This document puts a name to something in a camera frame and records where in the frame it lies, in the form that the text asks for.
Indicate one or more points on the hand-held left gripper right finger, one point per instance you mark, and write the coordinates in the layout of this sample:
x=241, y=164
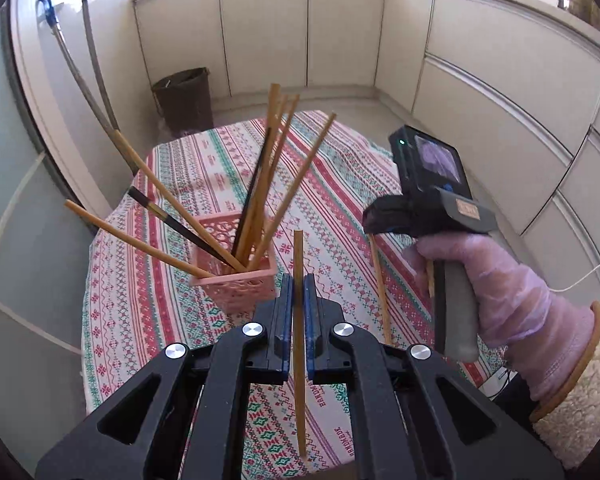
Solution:
x=310, y=320

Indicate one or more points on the dark brown trash bin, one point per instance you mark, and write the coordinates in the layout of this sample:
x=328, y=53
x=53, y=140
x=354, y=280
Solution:
x=185, y=100

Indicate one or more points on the person's right hand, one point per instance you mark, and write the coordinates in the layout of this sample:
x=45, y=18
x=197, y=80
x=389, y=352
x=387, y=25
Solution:
x=505, y=300

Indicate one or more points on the metal pole dark cap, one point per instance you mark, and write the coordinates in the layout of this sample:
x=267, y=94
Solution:
x=94, y=60

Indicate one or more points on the bunch of wooden chopsticks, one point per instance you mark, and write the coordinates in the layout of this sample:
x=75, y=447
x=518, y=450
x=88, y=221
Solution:
x=274, y=97

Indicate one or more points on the black chopstick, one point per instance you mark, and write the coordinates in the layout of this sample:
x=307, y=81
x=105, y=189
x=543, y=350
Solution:
x=145, y=201
x=254, y=185

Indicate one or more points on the stainless steel pot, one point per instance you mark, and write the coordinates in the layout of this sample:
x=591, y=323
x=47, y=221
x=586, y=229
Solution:
x=580, y=2

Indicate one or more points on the pink plastic basket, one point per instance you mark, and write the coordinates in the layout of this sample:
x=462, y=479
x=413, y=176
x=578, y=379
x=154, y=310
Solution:
x=240, y=290

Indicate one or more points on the light bamboo chopstick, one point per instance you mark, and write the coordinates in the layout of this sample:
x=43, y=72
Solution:
x=298, y=260
x=170, y=195
x=380, y=290
x=130, y=240

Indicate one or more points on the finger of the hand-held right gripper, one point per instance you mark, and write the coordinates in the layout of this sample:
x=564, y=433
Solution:
x=385, y=217

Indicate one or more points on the person's right forearm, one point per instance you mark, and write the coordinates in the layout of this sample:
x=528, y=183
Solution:
x=590, y=400

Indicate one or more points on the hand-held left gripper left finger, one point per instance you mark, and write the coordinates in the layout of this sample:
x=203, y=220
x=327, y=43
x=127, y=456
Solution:
x=286, y=320

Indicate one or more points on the white kitchen cabinets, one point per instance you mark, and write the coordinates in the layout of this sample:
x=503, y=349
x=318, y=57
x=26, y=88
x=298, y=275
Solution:
x=350, y=35

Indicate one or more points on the glass sliding door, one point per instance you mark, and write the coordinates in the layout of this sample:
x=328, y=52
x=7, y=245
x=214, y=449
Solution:
x=20, y=260

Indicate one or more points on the patterned tablecloth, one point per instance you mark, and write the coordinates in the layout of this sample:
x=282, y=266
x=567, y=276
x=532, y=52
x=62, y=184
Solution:
x=330, y=210

